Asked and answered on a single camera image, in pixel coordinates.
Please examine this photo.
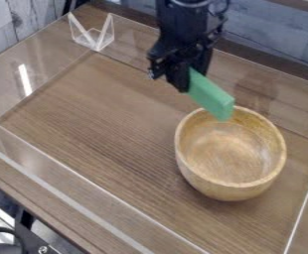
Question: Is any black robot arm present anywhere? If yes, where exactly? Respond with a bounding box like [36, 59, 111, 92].
[146, 0, 232, 92]

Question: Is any clear acrylic corner bracket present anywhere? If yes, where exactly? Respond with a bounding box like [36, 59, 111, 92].
[68, 13, 114, 52]

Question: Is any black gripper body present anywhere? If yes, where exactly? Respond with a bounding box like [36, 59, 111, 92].
[144, 0, 230, 81]

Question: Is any round wooden bowl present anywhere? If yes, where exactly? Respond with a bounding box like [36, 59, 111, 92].
[174, 106, 286, 201]

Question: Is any black table frame bracket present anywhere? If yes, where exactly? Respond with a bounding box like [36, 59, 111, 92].
[15, 208, 61, 254]

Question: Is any green rectangular stick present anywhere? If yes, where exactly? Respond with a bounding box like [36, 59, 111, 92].
[187, 68, 234, 121]

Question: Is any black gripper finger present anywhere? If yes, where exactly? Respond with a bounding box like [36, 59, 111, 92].
[190, 49, 213, 78]
[166, 63, 190, 93]

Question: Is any clear acrylic tray wall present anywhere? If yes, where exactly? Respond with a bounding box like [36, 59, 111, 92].
[0, 124, 209, 254]

